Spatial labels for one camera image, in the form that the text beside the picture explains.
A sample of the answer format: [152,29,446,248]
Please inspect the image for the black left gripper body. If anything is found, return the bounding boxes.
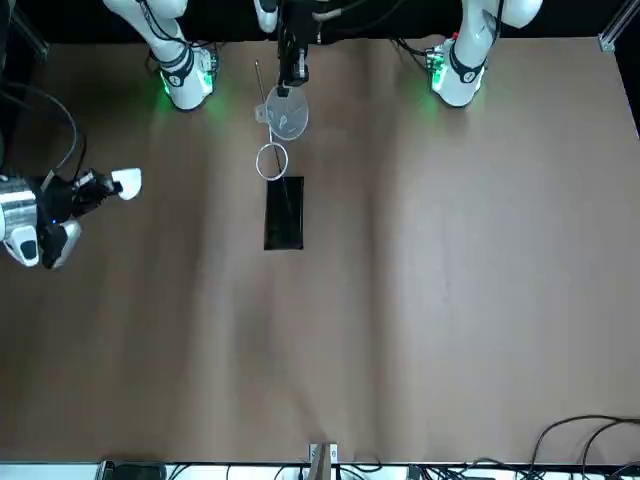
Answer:
[279,9,315,51]

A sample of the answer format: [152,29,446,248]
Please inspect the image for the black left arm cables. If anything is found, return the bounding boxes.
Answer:
[392,37,432,76]

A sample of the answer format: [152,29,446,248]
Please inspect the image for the metal device box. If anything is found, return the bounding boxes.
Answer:
[101,458,169,480]

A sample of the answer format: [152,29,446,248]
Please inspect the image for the clear glass funnel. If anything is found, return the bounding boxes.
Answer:
[253,84,312,143]

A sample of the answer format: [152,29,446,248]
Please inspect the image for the aluminium camera post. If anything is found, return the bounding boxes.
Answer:
[308,440,339,480]

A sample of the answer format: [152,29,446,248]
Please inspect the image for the looped black cable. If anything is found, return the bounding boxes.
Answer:
[528,413,640,475]

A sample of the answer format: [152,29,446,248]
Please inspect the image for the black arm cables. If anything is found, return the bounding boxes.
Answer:
[0,81,89,177]
[392,37,432,76]

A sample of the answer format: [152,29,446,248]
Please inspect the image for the ring stand with black base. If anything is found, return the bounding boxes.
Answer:
[253,59,306,252]

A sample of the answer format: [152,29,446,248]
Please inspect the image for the aluminium frame post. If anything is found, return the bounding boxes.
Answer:
[598,0,640,54]

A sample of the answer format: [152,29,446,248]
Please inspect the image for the white filter paper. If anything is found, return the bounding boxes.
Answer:
[110,167,143,202]

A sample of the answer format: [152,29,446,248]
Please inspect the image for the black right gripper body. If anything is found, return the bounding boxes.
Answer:
[38,172,84,236]

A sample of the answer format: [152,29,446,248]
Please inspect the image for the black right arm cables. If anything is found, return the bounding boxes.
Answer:
[0,81,89,177]

